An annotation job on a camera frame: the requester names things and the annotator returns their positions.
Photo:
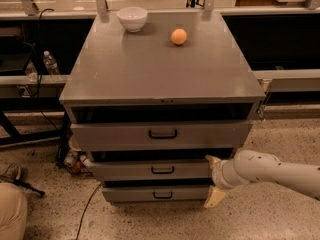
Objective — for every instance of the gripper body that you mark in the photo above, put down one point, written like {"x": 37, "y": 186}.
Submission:
{"x": 218, "y": 175}

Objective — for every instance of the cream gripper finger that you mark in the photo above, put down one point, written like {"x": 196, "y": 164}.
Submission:
{"x": 215, "y": 195}
{"x": 212, "y": 160}

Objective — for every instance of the grey drawer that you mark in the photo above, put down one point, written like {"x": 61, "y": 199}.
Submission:
{"x": 156, "y": 193}
{"x": 161, "y": 135}
{"x": 152, "y": 170}

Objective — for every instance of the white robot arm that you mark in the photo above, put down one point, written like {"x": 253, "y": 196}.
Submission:
{"x": 249, "y": 167}

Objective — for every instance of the grey top drawer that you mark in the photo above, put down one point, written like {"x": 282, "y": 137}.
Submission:
{"x": 161, "y": 135}

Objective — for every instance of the grey bottom drawer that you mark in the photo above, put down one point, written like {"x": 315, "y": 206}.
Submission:
{"x": 156, "y": 193}

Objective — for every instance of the grey drawer cabinet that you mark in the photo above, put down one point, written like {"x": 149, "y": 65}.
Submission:
{"x": 143, "y": 77}

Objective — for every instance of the orange fruit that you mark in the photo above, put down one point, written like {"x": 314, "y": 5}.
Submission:
{"x": 179, "y": 36}

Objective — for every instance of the clutter under cabinet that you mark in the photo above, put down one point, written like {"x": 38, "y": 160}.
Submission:
{"x": 76, "y": 160}

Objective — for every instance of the white ceramic bowl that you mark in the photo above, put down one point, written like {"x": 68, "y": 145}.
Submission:
{"x": 132, "y": 18}

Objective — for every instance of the clear plastic water bottle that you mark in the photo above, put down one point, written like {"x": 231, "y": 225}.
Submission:
{"x": 50, "y": 63}

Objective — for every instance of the person's beige trouser leg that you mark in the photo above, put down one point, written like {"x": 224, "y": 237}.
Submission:
{"x": 13, "y": 212}

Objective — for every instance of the black tripod leg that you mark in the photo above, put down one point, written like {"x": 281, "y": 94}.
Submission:
{"x": 21, "y": 184}

